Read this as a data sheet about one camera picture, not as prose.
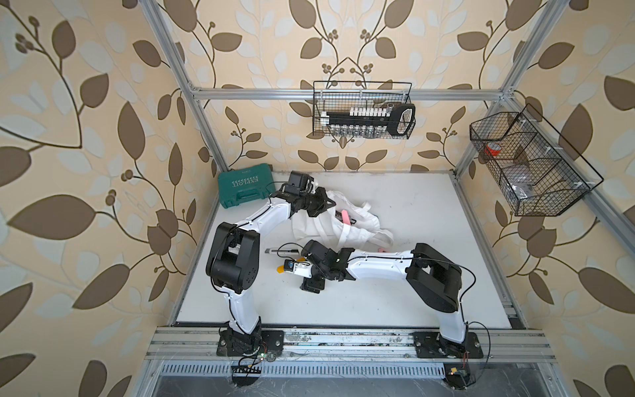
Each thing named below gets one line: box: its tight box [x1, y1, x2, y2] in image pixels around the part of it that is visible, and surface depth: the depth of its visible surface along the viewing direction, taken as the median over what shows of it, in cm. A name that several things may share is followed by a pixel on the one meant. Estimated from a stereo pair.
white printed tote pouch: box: [291, 190, 395, 252], surface depth 96 cm
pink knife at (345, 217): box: [341, 209, 352, 226], surface depth 101 cm
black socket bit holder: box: [319, 103, 416, 138], surface depth 86 cm
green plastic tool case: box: [217, 162, 277, 209], surface depth 114 cm
